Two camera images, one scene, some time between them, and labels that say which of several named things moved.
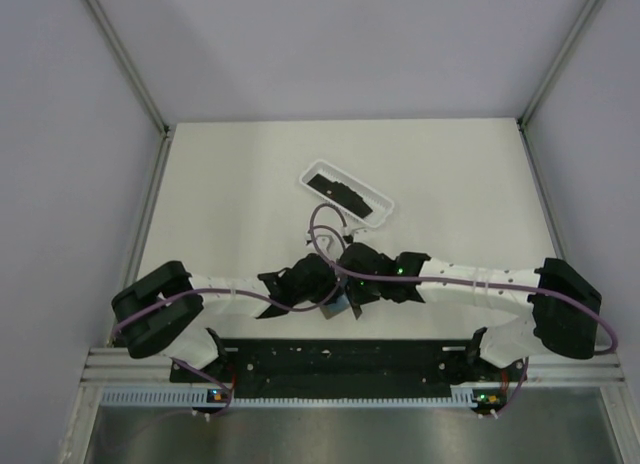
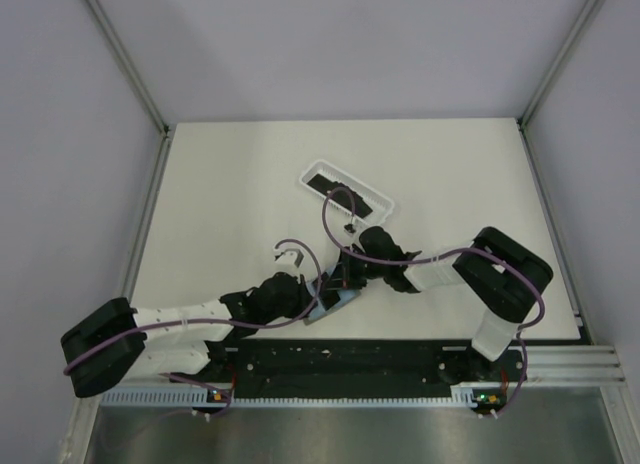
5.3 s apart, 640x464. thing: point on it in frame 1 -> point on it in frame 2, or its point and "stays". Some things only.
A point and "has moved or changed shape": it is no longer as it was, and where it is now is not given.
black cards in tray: x=343 y=196 stays
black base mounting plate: x=346 y=368 stays
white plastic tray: x=347 y=192 stays
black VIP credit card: x=356 y=308 has moved or changed shape
